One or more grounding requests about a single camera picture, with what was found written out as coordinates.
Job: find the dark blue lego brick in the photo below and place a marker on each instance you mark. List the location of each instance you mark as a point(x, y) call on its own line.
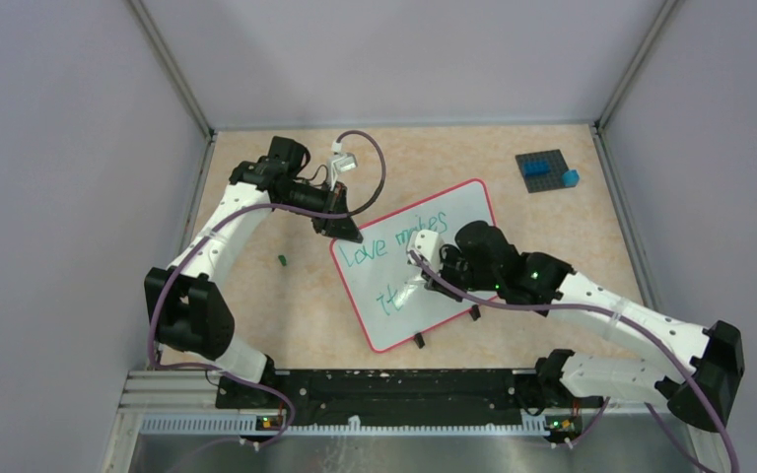
point(536, 168)

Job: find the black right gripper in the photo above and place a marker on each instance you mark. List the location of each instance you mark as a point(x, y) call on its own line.
point(445, 287)

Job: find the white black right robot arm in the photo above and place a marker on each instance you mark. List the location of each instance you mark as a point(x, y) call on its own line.
point(692, 370)

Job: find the grey lego baseplate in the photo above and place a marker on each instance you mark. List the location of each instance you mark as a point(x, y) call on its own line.
point(549, 182)

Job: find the pink framed whiteboard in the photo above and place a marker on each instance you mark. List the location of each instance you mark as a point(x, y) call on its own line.
point(384, 289)

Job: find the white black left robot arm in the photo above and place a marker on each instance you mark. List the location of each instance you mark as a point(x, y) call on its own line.
point(187, 311)

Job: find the black whiteboard clip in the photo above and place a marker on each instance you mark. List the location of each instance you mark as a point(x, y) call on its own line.
point(419, 340)
point(474, 312)

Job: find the light blue lego brick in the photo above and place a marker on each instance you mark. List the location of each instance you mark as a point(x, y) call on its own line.
point(570, 178)

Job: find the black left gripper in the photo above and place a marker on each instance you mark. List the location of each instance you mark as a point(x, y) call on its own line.
point(341, 228)

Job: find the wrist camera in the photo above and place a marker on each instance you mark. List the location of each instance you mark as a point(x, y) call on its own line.
point(338, 164)
point(426, 245)

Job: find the white toothed cable duct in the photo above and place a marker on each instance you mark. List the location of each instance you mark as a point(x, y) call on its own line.
point(245, 425)

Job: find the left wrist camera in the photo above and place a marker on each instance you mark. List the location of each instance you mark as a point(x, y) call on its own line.
point(338, 164)

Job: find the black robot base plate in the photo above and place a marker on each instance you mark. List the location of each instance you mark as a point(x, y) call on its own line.
point(403, 398)

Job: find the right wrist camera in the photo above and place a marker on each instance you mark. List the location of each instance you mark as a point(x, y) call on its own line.
point(426, 245)

